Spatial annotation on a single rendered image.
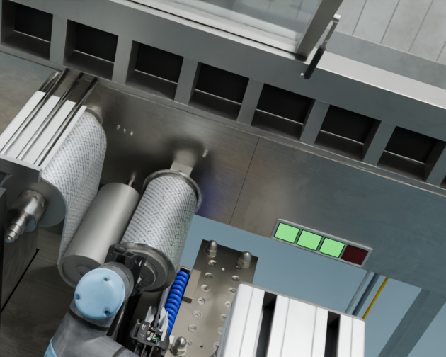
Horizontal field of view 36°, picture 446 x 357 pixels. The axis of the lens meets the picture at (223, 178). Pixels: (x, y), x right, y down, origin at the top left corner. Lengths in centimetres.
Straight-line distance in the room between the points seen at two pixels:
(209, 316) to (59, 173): 54
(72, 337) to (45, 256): 82
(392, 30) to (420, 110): 190
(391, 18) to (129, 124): 196
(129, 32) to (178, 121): 24
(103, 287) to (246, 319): 68
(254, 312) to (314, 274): 295
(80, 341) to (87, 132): 56
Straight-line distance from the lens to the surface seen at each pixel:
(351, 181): 166
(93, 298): 113
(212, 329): 172
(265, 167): 166
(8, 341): 180
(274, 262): 338
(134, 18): 155
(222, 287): 181
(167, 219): 153
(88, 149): 155
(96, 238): 157
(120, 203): 165
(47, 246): 199
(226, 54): 153
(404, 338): 228
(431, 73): 353
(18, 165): 139
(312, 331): 47
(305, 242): 179
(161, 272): 148
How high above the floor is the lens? 238
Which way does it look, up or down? 40 degrees down
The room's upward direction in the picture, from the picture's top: 17 degrees clockwise
